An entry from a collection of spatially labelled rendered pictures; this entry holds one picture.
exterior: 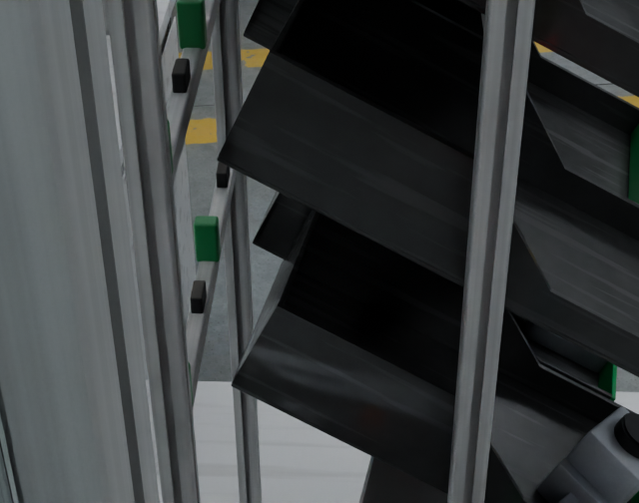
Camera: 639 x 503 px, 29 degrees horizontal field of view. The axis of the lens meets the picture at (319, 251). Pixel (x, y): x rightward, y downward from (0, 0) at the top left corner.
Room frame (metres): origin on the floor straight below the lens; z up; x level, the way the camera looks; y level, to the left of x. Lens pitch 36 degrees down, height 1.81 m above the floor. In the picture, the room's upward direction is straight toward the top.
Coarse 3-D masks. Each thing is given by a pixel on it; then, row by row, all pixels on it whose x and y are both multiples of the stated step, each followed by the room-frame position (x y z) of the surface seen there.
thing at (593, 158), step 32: (288, 0) 0.71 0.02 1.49; (416, 0) 0.82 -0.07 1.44; (448, 0) 0.82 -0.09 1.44; (256, 32) 0.72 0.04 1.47; (480, 32) 0.81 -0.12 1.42; (544, 64) 0.80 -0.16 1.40; (544, 96) 0.79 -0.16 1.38; (576, 96) 0.80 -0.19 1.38; (608, 96) 0.79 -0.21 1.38; (576, 128) 0.77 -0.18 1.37; (608, 128) 0.79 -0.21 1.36; (576, 160) 0.73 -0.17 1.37; (608, 160) 0.74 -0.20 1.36
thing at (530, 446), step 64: (320, 256) 0.69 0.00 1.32; (384, 256) 0.68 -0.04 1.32; (320, 320) 0.65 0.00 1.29; (384, 320) 0.67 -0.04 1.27; (448, 320) 0.67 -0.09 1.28; (512, 320) 0.66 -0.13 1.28; (256, 384) 0.57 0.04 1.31; (320, 384) 0.56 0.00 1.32; (384, 384) 0.55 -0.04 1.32; (448, 384) 0.63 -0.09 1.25; (512, 384) 0.65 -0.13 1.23; (576, 384) 0.65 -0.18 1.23; (384, 448) 0.55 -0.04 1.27; (448, 448) 0.54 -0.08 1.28; (512, 448) 0.59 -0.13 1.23
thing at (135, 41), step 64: (128, 0) 0.52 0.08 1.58; (512, 0) 0.51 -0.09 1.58; (128, 64) 0.52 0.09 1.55; (512, 64) 0.51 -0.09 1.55; (128, 128) 0.52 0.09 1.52; (512, 128) 0.51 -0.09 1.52; (128, 192) 0.52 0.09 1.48; (512, 192) 0.51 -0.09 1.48; (192, 448) 0.52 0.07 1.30; (256, 448) 0.84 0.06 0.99
